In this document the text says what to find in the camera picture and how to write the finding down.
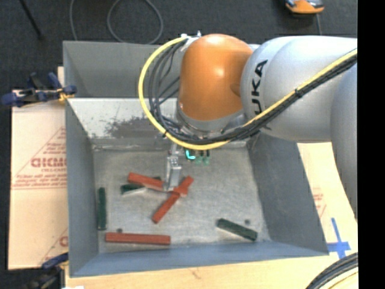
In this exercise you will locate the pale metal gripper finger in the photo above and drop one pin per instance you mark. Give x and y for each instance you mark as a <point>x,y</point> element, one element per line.
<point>172,161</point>
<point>176,176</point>

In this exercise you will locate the red-brown flat block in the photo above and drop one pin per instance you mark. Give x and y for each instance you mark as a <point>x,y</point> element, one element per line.
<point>165,206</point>
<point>136,238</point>
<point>144,180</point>
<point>185,187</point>

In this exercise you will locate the grey metal bin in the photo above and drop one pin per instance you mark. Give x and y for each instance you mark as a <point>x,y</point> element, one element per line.
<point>210,209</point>

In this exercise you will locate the dark green flat block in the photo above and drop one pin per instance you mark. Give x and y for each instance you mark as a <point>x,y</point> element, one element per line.
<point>102,209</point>
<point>129,188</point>
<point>237,229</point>

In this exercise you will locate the brown cardboard board red print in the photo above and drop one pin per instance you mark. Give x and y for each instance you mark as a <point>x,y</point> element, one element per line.
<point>36,149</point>

